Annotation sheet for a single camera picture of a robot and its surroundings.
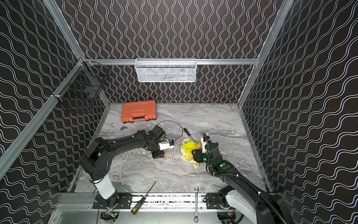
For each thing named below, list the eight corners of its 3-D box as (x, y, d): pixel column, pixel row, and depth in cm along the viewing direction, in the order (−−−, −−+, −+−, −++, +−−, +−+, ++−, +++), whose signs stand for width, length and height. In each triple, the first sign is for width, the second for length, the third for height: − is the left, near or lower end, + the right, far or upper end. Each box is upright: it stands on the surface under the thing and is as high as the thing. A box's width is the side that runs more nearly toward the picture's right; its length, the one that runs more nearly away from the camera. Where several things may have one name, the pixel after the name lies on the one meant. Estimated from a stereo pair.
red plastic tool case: (122, 123, 109) (120, 119, 105) (125, 107, 120) (123, 102, 116) (156, 120, 111) (155, 116, 107) (156, 104, 122) (155, 99, 118)
